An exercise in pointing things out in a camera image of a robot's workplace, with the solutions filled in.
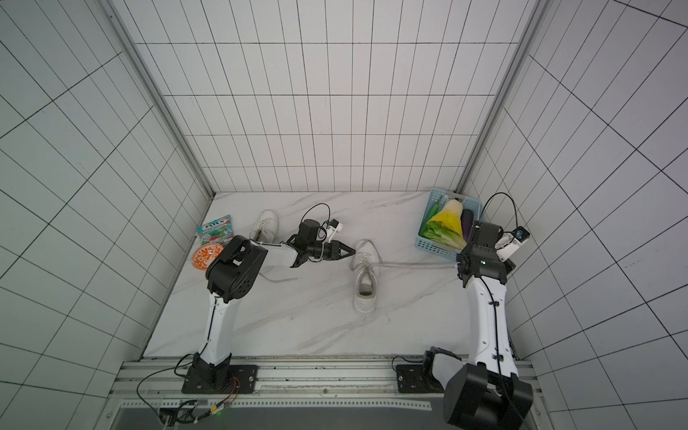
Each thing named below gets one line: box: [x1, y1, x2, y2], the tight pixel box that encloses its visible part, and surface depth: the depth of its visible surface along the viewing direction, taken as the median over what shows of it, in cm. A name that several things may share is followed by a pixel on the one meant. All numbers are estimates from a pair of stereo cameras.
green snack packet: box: [197, 214, 234, 248], surface depth 106 cm
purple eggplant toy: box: [460, 207, 474, 243], surface depth 107 cm
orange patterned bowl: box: [190, 242, 224, 271], surface depth 99 cm
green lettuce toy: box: [420, 220, 467, 251], surface depth 99 cm
